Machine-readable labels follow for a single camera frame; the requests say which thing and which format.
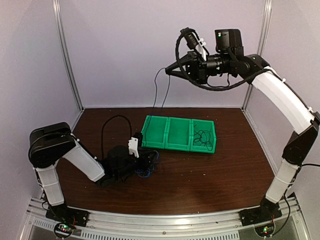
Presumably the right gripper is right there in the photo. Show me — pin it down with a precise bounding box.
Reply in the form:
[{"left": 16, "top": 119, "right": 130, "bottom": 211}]
[{"left": 166, "top": 49, "right": 234, "bottom": 84}]

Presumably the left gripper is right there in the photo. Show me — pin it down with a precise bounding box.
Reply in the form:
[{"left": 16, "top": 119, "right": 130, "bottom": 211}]
[{"left": 115, "top": 149, "right": 157, "bottom": 180}]

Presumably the blue cable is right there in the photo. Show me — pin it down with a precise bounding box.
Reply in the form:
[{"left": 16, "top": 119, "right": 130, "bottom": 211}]
[{"left": 134, "top": 149, "right": 161, "bottom": 179}]

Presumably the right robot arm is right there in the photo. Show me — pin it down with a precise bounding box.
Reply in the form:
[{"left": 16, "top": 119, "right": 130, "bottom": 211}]
[{"left": 165, "top": 27, "right": 320, "bottom": 221}]

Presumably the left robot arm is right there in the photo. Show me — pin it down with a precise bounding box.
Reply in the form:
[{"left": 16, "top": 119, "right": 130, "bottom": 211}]
[{"left": 28, "top": 122, "right": 159, "bottom": 222}]

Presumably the left green bin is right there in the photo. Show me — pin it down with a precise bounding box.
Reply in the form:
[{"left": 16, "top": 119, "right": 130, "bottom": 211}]
[{"left": 141, "top": 115, "right": 169, "bottom": 149}]

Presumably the green bin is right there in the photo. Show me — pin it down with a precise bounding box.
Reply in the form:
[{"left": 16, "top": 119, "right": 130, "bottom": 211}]
[
  {"left": 141, "top": 115, "right": 169, "bottom": 149},
  {"left": 190, "top": 119, "right": 217, "bottom": 154},
  {"left": 165, "top": 117, "right": 191, "bottom": 152}
]

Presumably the middle green bin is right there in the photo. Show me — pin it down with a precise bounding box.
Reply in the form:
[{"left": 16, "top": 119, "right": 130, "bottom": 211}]
[{"left": 165, "top": 117, "right": 191, "bottom": 152}]

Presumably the right green bin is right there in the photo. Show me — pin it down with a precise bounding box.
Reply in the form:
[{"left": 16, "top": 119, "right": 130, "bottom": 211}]
[{"left": 190, "top": 119, "right": 217, "bottom": 154}]

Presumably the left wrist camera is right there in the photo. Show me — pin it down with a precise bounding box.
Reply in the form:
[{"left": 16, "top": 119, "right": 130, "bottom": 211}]
[{"left": 128, "top": 132, "right": 143, "bottom": 159}]

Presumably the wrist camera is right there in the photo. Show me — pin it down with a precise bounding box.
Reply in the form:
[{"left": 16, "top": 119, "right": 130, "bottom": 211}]
[
  {"left": 180, "top": 27, "right": 209, "bottom": 61},
  {"left": 128, "top": 132, "right": 143, "bottom": 159}
]

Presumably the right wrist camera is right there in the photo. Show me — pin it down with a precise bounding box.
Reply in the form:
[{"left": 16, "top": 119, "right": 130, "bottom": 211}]
[{"left": 180, "top": 27, "right": 209, "bottom": 61}]

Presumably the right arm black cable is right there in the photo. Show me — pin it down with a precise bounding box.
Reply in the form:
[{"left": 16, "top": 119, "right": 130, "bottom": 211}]
[{"left": 174, "top": 27, "right": 268, "bottom": 91}]

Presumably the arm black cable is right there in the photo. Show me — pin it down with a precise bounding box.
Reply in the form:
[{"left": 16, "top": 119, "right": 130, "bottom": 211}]
[
  {"left": 174, "top": 27, "right": 268, "bottom": 91},
  {"left": 100, "top": 114, "right": 133, "bottom": 161}
]

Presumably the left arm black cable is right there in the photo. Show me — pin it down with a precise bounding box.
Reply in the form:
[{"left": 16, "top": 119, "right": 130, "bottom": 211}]
[{"left": 100, "top": 114, "right": 133, "bottom": 161}]

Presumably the front aluminium rail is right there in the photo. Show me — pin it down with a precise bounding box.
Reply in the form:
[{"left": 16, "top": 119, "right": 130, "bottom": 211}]
[{"left": 17, "top": 197, "right": 311, "bottom": 240}]

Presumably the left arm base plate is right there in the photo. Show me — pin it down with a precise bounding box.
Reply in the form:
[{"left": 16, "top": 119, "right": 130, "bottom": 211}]
[{"left": 45, "top": 206, "right": 89, "bottom": 239}]

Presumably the right aluminium post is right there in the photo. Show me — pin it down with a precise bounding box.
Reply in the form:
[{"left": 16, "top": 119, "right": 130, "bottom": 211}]
[{"left": 241, "top": 0, "right": 273, "bottom": 112}]

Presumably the aluminium post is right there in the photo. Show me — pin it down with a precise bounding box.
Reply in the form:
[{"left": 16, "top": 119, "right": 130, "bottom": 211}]
[
  {"left": 241, "top": 0, "right": 273, "bottom": 112},
  {"left": 52, "top": 0, "right": 84, "bottom": 112}
]

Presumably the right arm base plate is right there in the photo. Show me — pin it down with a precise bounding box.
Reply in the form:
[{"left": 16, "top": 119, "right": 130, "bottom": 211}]
[{"left": 239, "top": 206, "right": 283, "bottom": 238}]

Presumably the left aluminium post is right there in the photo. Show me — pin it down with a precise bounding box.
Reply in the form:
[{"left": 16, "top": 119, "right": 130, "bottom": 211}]
[{"left": 52, "top": 0, "right": 84, "bottom": 112}]

